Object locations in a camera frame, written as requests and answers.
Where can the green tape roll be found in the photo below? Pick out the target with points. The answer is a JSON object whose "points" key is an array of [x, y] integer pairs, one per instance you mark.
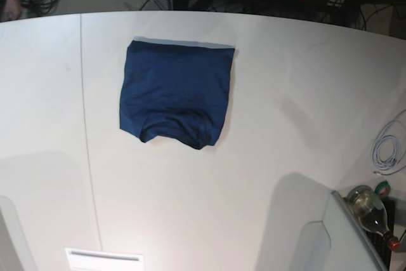
{"points": [[383, 189]]}

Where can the person's bare hand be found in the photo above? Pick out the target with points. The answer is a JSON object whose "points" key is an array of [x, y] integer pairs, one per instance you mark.
{"points": [[12, 10]]}

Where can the dark blue t-shirt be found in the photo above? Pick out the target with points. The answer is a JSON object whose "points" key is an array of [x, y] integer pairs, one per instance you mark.
{"points": [[175, 91]]}

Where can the clear plastic bottle red cap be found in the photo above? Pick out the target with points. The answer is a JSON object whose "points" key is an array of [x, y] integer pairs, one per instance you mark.
{"points": [[371, 213]]}

